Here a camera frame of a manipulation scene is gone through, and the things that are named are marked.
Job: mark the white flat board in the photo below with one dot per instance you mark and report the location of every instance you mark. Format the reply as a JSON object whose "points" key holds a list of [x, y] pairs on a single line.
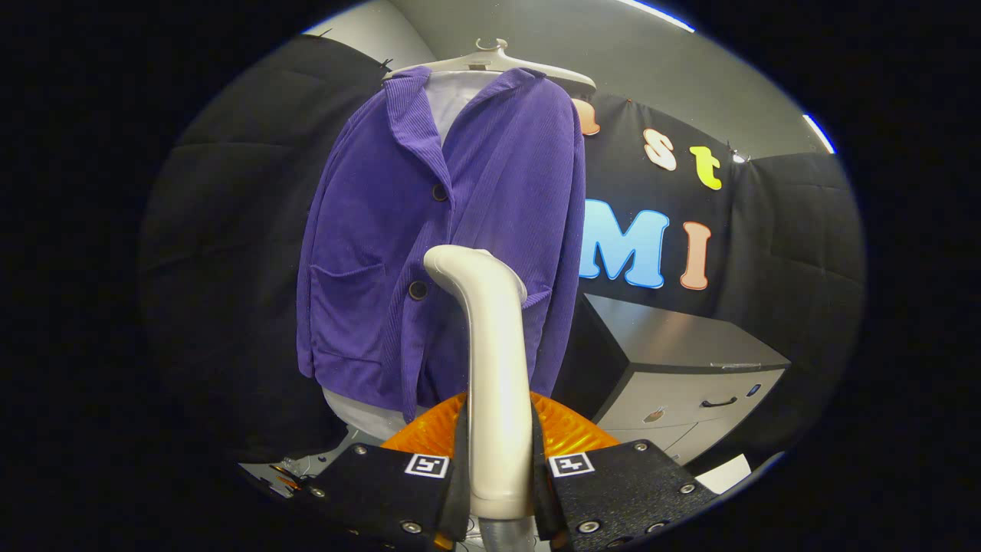
{"points": [[724, 474]]}

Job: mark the grey drawer cabinet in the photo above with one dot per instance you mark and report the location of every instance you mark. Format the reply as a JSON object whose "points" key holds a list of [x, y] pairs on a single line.
{"points": [[674, 360]]}

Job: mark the white clothes hanger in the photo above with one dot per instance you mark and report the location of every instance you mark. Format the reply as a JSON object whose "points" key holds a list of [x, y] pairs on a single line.
{"points": [[498, 60]]}

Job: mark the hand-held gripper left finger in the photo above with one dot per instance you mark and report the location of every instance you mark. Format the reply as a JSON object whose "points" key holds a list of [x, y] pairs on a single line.
{"points": [[460, 491]]}

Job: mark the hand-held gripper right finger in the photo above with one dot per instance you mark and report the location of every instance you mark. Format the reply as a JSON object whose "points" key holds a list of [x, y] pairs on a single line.
{"points": [[542, 491]]}

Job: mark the white garment steamer head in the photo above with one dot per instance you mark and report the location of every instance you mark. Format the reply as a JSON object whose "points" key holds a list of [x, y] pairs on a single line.
{"points": [[494, 368]]}

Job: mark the black orange tool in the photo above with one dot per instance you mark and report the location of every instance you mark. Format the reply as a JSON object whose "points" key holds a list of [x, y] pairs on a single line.
{"points": [[283, 479]]}

